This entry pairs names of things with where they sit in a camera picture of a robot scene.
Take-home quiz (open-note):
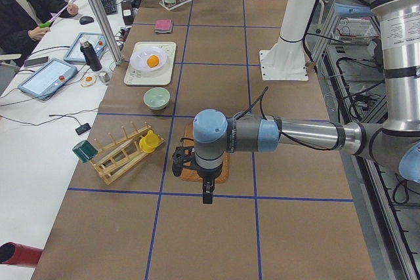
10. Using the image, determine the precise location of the aluminium frame post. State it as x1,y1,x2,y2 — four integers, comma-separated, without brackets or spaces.
88,0,123,66

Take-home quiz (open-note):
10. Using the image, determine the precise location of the teach pendant tablet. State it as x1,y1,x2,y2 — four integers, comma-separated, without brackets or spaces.
18,58,78,100
63,32,107,64

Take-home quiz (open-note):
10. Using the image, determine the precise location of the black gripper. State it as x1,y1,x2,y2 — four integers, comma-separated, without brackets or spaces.
172,146,222,204

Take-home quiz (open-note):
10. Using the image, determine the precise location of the yellow mug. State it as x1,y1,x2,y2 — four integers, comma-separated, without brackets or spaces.
139,130,161,153

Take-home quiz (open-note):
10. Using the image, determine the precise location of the seated person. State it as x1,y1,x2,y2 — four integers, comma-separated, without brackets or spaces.
1,0,79,66

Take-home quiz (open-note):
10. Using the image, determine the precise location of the orange fruit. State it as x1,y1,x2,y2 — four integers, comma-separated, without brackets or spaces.
146,54,160,68

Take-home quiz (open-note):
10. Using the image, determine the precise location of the dark green mug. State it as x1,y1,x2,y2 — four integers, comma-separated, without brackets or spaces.
72,140,98,163

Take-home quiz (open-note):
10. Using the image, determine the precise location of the far teach pendant tablet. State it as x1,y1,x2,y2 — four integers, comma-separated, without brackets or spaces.
63,32,107,64

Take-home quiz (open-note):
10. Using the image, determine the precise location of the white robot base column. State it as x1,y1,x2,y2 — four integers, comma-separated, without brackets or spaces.
259,0,318,81

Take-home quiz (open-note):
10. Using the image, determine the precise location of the wooden mug rack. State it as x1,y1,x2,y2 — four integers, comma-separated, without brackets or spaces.
89,123,165,185

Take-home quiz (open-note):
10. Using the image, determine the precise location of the near teach pendant tablet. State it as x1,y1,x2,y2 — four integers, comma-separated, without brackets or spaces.
18,58,78,100

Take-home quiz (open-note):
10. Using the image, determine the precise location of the grey cloth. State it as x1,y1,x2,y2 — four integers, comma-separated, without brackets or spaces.
154,25,173,34

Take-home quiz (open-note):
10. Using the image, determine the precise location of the black water bottle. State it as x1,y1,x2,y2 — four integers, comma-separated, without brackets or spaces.
79,37,102,71

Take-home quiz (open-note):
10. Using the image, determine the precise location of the green bowl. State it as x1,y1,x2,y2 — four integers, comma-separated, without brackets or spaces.
143,87,171,110

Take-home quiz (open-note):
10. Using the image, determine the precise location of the red cylinder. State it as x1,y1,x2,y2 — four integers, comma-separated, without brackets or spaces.
1,242,43,268

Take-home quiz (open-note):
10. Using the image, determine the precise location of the black smartphone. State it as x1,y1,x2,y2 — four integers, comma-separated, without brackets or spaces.
24,56,49,68

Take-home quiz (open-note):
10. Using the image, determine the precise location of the small metal tin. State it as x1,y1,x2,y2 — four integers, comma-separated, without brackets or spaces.
98,71,110,85

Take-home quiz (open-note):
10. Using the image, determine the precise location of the fried egg toy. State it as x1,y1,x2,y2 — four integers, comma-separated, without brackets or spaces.
81,75,97,87

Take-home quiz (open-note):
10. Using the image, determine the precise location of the pink cloth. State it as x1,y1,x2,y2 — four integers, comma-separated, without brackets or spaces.
154,19,173,29

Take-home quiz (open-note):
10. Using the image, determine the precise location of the black computer mouse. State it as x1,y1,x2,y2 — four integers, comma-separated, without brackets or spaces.
79,16,95,25

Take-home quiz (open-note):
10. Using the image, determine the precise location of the small black device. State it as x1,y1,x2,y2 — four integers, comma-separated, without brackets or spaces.
75,123,91,135

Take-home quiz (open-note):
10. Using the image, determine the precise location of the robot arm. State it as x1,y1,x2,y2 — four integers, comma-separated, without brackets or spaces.
172,0,419,204

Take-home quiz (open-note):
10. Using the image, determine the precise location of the wooden tray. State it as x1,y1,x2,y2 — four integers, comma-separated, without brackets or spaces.
178,120,231,184

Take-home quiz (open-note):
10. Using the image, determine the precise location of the white round plate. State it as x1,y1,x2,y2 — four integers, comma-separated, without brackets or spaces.
129,46,167,71

